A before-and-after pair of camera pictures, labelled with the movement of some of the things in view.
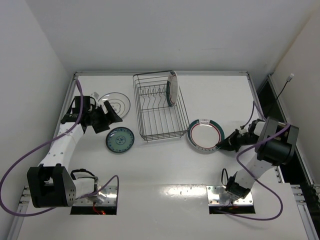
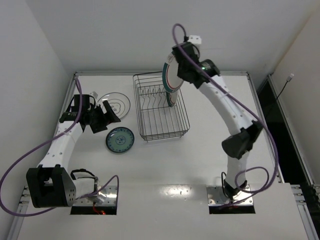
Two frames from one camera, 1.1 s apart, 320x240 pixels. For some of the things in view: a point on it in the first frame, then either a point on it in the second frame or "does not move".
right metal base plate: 217,195 does not move
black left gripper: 103,120 does not move
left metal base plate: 108,196 does not move
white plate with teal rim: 119,101 does not move
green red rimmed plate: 204,134 -> 171,82
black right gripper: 231,140 -> 180,60
